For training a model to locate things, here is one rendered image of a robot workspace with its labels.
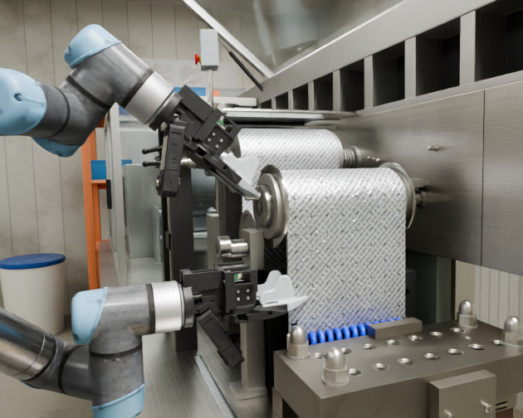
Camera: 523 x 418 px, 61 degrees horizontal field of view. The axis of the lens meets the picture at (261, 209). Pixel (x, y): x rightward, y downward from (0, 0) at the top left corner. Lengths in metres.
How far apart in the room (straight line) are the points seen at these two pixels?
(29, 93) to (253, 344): 0.55
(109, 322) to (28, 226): 3.96
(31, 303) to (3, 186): 1.15
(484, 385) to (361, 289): 0.24
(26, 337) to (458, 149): 0.76
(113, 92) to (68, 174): 3.82
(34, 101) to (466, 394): 0.67
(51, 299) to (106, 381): 3.41
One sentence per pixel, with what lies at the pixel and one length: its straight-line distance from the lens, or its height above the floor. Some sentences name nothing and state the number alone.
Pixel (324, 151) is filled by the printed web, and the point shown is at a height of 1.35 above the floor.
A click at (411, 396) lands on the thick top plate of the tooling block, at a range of 0.68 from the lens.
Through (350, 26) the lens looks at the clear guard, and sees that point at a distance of 1.26.
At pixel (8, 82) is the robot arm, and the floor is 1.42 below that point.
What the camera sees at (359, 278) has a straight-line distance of 0.82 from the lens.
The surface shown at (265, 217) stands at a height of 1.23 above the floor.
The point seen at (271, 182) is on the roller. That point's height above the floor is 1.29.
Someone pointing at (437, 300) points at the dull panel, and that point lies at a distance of 0.96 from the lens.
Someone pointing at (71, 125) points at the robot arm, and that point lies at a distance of 0.69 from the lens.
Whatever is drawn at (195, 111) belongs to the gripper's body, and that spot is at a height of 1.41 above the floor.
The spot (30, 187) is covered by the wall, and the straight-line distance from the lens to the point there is 4.57.
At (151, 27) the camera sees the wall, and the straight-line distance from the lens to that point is 4.71.
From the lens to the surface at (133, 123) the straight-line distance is 1.72.
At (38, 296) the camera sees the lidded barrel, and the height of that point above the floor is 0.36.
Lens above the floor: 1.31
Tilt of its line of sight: 5 degrees down
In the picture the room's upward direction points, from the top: 1 degrees counter-clockwise
